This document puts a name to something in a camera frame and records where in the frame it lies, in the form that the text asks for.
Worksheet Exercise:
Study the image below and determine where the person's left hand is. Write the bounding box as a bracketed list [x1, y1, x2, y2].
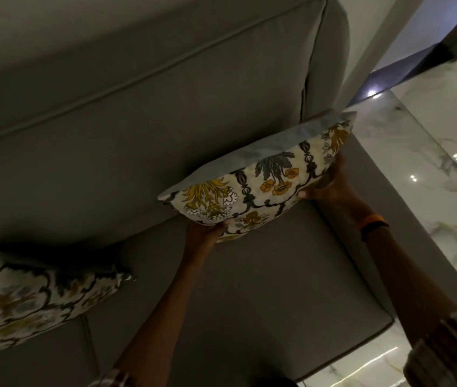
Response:
[184, 220, 229, 258]

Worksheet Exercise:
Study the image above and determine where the person's right hand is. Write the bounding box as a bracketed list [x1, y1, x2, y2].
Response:
[298, 151, 368, 214]

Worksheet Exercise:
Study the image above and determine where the floral cushion with blue back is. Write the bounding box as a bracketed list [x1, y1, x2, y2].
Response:
[0, 252, 133, 358]
[157, 111, 357, 243]

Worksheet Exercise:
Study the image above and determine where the person's left forearm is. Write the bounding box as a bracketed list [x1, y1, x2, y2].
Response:
[109, 248, 213, 387]

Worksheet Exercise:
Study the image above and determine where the person's right forearm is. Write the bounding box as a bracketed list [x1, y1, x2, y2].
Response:
[351, 199, 457, 347]

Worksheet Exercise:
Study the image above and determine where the orange wristband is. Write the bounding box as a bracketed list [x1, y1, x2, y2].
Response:
[358, 214, 390, 242]

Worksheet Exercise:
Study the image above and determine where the grey fabric sofa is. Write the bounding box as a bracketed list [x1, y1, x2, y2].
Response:
[0, 0, 457, 387]

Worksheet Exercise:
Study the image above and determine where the striped shirt sleeve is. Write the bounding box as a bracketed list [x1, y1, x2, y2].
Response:
[403, 311, 457, 387]

